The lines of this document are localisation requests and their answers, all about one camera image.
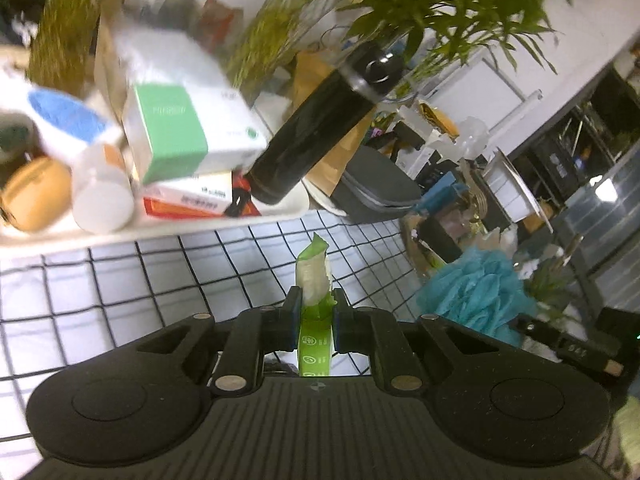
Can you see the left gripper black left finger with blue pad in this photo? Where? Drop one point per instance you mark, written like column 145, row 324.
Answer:
column 243, row 342

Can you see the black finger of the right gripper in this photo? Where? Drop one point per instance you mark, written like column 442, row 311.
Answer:
column 568, row 348

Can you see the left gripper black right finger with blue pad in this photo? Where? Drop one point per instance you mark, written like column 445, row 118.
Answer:
column 375, row 333

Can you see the green wet wipes pack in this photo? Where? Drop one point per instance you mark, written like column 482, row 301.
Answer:
column 313, row 277

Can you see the teal mesh bath sponge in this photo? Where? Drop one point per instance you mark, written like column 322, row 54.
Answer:
column 480, row 291

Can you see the wicker tray with snacks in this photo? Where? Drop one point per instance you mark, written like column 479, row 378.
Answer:
column 431, row 242

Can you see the white plastic tray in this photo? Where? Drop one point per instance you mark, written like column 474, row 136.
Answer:
column 67, row 235

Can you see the dark grey zip case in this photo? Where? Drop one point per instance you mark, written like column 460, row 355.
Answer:
column 373, row 189

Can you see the pink white flat box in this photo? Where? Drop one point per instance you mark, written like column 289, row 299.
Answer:
column 206, row 196

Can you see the white paper bowl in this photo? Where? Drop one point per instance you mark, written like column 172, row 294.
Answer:
column 510, row 190

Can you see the checkered white tablecloth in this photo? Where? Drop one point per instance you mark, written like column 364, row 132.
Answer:
column 65, row 308

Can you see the white cylindrical jar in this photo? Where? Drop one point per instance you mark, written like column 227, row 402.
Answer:
column 102, row 198

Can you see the green white tissue box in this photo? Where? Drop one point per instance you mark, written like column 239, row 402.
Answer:
column 177, row 132

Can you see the black thermos bottle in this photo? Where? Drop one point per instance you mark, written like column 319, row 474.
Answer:
column 336, row 106

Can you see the tan round coin pouch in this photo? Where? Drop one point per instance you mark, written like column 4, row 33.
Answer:
column 37, row 195

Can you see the blue white tube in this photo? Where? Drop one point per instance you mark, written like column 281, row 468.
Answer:
column 66, row 126

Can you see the middle glass vase bamboo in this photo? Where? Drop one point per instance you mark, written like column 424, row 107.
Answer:
column 458, row 29

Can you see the glass vase bamboo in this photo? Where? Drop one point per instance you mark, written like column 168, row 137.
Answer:
column 458, row 29
column 59, row 54

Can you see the left glass vase bamboo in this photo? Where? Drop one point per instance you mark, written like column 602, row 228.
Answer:
column 59, row 54

